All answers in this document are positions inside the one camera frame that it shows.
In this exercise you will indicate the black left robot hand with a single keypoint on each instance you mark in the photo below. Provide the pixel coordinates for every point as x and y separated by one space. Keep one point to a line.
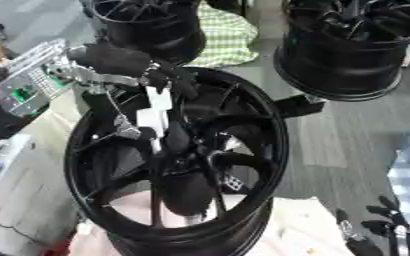
112 60

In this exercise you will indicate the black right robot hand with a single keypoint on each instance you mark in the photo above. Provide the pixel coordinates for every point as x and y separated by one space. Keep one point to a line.
389 220

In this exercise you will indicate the white pin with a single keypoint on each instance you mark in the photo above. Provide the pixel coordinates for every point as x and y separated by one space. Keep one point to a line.
153 115

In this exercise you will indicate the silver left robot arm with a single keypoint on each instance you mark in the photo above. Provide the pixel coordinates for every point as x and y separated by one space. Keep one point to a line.
36 76

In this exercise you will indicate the black wheel stand block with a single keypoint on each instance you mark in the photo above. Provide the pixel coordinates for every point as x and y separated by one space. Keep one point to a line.
300 106

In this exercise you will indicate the black spoked wheel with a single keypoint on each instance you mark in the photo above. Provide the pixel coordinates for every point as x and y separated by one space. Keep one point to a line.
261 140

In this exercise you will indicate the green white checked cloth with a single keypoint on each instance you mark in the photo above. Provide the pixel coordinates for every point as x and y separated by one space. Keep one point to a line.
229 36

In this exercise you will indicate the black wheel rim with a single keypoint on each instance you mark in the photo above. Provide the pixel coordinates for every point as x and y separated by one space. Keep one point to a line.
156 30
342 63

